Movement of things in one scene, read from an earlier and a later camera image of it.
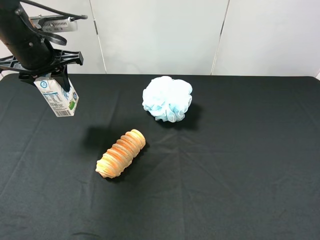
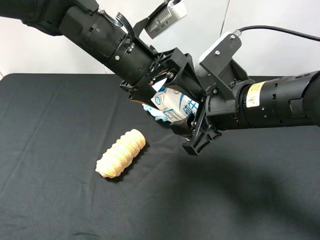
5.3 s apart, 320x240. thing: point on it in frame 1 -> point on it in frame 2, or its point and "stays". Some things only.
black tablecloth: [243, 164] stays
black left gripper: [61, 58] -> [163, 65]
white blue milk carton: [62, 103] -> [175, 106]
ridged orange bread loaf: [120, 154] stays
